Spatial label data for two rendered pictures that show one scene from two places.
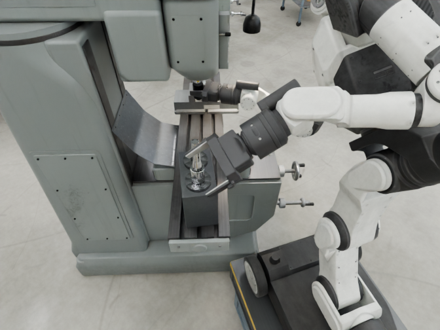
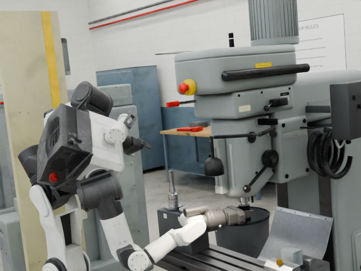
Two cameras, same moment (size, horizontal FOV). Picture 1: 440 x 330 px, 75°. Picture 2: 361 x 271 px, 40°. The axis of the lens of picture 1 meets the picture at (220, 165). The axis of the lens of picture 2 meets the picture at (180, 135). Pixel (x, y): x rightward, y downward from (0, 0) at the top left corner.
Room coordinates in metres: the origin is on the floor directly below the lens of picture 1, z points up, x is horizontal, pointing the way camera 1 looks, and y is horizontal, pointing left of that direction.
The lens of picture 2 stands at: (2.57, -1.22, 1.81)
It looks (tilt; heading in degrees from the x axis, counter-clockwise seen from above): 7 degrees down; 145
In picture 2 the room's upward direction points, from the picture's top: 5 degrees counter-clockwise
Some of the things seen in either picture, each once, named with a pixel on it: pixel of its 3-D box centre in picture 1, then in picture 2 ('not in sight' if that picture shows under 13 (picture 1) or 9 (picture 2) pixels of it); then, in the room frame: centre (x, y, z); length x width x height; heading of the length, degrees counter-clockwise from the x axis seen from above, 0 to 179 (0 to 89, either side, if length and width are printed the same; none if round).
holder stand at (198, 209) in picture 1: (198, 186); (182, 227); (0.69, 0.08, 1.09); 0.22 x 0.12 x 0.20; 8
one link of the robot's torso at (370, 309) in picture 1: (344, 299); not in sight; (0.42, -0.51, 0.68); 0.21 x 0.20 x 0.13; 19
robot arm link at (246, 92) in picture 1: (244, 94); (197, 219); (1.06, -0.10, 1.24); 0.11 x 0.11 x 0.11; 77
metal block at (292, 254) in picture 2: not in sight; (291, 256); (1.35, 0.10, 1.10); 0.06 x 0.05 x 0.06; 1
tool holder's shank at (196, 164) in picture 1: (196, 154); (171, 182); (0.64, 0.07, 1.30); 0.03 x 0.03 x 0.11
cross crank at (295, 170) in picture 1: (289, 171); not in sight; (1.13, -0.40, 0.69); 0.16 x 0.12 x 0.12; 92
